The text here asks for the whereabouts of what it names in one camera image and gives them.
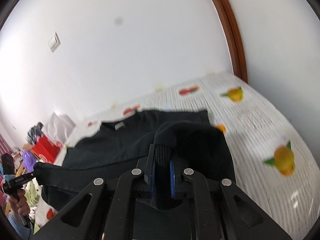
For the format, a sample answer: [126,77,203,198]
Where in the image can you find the black long-sleeve sweatshirt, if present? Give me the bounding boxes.
[33,108,237,240]

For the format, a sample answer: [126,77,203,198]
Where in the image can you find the blue denim sleeve forearm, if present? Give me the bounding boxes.
[8,211,33,240]

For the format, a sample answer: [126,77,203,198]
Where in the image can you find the person left hand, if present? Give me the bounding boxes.
[8,189,30,220]

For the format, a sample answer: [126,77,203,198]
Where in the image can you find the green bed sheet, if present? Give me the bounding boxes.
[24,179,42,233]

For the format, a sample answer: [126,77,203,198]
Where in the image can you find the purple plush toy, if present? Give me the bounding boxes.
[22,150,37,172]

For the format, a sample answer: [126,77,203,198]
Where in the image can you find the red paper shopping bag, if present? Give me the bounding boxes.
[31,135,61,164]

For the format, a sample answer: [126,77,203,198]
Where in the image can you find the grey plaid cloth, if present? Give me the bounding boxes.
[26,122,44,145]

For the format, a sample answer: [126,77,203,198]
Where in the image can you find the white plastic shopping bag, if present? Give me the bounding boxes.
[41,112,76,144]

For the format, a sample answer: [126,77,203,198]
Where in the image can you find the fruit print table cover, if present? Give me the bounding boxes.
[34,71,315,240]

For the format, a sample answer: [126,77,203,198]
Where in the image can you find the white wall light switch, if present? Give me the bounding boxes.
[48,32,61,52]

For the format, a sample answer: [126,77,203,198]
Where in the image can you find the brown wooden door frame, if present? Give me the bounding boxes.
[212,0,248,83]

